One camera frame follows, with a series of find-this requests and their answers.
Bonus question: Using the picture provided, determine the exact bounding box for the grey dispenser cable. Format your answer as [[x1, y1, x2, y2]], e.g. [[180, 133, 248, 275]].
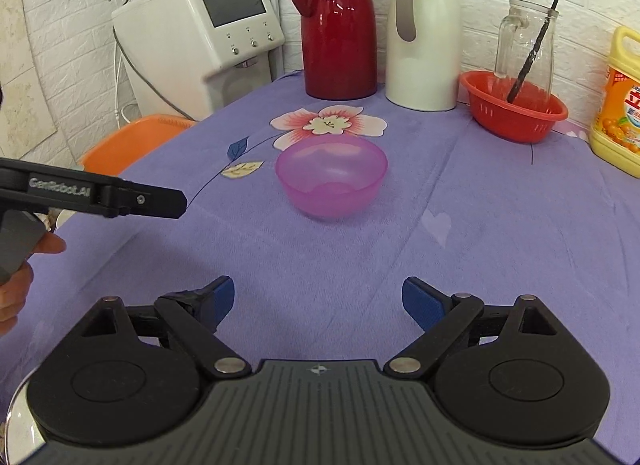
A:
[[112, 25, 201, 122]]

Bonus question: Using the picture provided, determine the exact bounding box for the orange plastic basket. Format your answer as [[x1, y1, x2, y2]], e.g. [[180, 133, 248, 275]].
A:
[[80, 114, 197, 178]]

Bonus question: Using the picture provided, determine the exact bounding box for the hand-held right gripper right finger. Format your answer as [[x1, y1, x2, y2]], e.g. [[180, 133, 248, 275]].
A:
[[384, 276, 559, 377]]

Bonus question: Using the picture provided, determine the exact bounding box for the glass pitcher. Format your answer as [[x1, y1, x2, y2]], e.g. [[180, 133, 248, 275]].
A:
[[495, 0, 558, 96]]

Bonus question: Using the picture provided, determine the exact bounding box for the red thermos jug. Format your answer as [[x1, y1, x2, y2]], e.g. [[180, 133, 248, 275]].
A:
[[286, 0, 378, 100]]

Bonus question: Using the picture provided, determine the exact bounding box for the purple floral tablecloth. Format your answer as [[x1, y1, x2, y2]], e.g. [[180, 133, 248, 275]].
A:
[[0, 70, 640, 465]]

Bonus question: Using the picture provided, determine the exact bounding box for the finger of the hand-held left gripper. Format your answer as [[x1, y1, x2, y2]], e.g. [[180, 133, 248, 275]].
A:
[[97, 180, 189, 220]]

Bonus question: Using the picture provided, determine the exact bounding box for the person's left hand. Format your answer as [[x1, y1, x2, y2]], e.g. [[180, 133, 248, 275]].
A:
[[0, 232, 67, 337]]

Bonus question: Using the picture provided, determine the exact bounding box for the red plastic basket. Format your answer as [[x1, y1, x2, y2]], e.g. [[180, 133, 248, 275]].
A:
[[460, 70, 569, 144]]

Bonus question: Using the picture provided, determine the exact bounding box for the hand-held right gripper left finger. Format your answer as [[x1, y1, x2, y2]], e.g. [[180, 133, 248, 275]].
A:
[[79, 275, 252, 380]]

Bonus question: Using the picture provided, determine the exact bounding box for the purple plastic bowl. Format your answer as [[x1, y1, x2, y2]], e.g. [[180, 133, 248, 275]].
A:
[[275, 135, 389, 224]]

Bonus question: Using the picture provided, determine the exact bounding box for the white blue-rimmed plate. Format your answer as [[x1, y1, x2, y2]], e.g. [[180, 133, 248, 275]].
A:
[[4, 370, 47, 465]]

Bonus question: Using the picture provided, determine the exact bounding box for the white water dispenser with screen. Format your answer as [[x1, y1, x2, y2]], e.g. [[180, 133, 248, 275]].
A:
[[111, 0, 286, 122]]

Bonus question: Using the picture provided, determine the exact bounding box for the white thermos jug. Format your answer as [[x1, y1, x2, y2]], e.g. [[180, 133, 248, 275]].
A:
[[385, 0, 461, 112]]

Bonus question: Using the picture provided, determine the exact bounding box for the black stirring stick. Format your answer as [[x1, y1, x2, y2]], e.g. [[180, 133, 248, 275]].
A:
[[507, 0, 560, 103]]

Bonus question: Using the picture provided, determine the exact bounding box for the yellow detergent bottle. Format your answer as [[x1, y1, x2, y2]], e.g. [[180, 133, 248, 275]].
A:
[[589, 26, 640, 176]]

